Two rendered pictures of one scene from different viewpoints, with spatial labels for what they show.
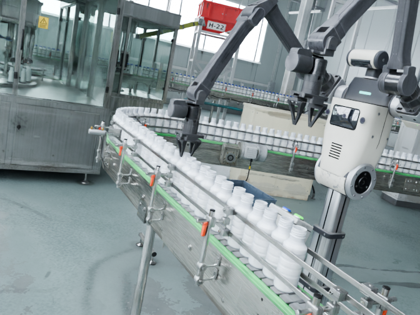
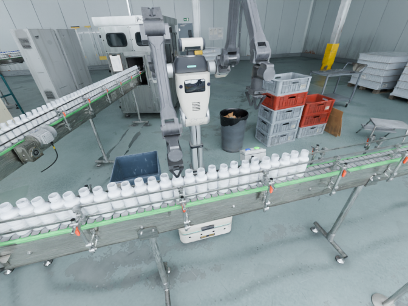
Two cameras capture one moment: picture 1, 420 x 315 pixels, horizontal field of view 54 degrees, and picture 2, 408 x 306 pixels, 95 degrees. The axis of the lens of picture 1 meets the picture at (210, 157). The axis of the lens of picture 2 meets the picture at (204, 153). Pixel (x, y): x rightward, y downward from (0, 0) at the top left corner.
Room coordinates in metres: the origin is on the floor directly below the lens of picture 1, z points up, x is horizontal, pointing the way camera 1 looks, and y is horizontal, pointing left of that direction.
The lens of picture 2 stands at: (1.25, 0.73, 1.74)
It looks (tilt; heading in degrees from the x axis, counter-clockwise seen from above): 33 degrees down; 287
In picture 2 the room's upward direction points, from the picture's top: 2 degrees counter-clockwise
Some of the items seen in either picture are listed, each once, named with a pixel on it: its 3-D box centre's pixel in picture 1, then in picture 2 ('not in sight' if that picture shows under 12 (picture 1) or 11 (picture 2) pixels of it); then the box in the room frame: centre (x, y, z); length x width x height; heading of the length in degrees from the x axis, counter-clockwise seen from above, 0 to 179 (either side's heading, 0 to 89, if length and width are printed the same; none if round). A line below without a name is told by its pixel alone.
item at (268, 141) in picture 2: not in sight; (275, 133); (0.87, -2.56, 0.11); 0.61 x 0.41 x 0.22; 36
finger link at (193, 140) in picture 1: (189, 145); not in sight; (1.59, 0.09, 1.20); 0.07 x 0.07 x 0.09; 30
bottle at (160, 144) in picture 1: (159, 157); (129, 196); (1.79, 0.22, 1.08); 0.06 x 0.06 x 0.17
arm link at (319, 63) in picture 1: (314, 67); (258, 71); (1.27, -0.25, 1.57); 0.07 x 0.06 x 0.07; 121
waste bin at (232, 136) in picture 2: not in sight; (232, 131); (1.59, -2.09, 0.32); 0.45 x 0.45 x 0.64
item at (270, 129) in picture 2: not in sight; (277, 122); (0.87, -2.56, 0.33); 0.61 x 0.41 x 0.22; 36
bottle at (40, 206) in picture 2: (135, 139); (45, 212); (2.09, 0.40, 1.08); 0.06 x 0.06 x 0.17
